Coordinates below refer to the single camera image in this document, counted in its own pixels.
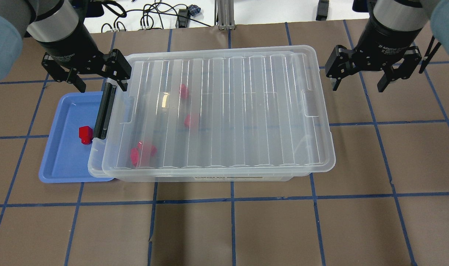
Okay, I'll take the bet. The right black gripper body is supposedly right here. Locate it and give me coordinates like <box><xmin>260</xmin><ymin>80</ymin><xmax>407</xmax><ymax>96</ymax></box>
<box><xmin>324</xmin><ymin>16</ymin><xmax>421</xmax><ymax>79</ymax></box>

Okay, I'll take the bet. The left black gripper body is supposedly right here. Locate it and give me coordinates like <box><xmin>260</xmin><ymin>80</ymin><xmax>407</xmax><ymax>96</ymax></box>
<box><xmin>39</xmin><ymin>23</ymin><xmax>132</xmax><ymax>81</ymax></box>

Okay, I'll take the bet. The red block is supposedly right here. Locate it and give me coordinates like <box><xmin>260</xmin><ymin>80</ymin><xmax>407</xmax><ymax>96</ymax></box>
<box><xmin>184</xmin><ymin>113</ymin><xmax>200</xmax><ymax>130</ymax></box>
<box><xmin>179</xmin><ymin>84</ymin><xmax>190</xmax><ymax>100</ymax></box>
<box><xmin>78</xmin><ymin>126</ymin><xmax>93</xmax><ymax>145</ymax></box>
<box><xmin>137</xmin><ymin>141</ymin><xmax>158</xmax><ymax>157</ymax></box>
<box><xmin>130</xmin><ymin>147</ymin><xmax>147</xmax><ymax>168</ymax></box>

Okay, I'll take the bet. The clear plastic box lid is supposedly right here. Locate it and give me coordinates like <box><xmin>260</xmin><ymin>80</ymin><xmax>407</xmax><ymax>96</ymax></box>
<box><xmin>102</xmin><ymin>45</ymin><xmax>336</xmax><ymax>178</ymax></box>

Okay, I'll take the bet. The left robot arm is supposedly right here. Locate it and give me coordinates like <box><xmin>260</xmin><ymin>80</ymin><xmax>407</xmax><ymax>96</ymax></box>
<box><xmin>0</xmin><ymin>0</ymin><xmax>132</xmax><ymax>93</ymax></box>

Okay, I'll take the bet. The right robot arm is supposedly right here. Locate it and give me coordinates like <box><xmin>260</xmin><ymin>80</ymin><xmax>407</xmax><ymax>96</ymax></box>
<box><xmin>324</xmin><ymin>0</ymin><xmax>449</xmax><ymax>92</ymax></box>

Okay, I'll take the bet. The clear plastic storage box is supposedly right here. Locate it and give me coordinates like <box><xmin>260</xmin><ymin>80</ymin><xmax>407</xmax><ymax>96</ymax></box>
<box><xmin>88</xmin><ymin>50</ymin><xmax>310</xmax><ymax>183</ymax></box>

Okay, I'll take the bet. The red block top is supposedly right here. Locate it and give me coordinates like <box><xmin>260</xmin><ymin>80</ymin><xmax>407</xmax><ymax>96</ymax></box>
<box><xmin>179</xmin><ymin>84</ymin><xmax>190</xmax><ymax>100</ymax></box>

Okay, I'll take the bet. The black device on table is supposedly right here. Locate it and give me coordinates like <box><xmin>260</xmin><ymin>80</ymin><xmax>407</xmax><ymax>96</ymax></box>
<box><xmin>315</xmin><ymin>0</ymin><xmax>330</xmax><ymax>21</ymax></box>

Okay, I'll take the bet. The blue plastic tray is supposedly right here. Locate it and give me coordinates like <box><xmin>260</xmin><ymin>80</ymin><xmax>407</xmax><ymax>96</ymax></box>
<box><xmin>38</xmin><ymin>92</ymin><xmax>113</xmax><ymax>183</ymax></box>

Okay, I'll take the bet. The black box latch handle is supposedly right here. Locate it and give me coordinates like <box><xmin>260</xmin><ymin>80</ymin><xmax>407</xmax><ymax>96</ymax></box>
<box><xmin>93</xmin><ymin>82</ymin><xmax>117</xmax><ymax>140</ymax></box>

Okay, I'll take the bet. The black cables bundle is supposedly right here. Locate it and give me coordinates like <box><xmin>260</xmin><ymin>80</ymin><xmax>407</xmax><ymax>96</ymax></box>
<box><xmin>101</xmin><ymin>0</ymin><xmax>212</xmax><ymax>33</ymax></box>

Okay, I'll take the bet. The aluminium frame post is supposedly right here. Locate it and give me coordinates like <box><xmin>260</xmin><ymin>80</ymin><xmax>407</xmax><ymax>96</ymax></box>
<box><xmin>215</xmin><ymin>0</ymin><xmax>236</xmax><ymax>30</ymax></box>

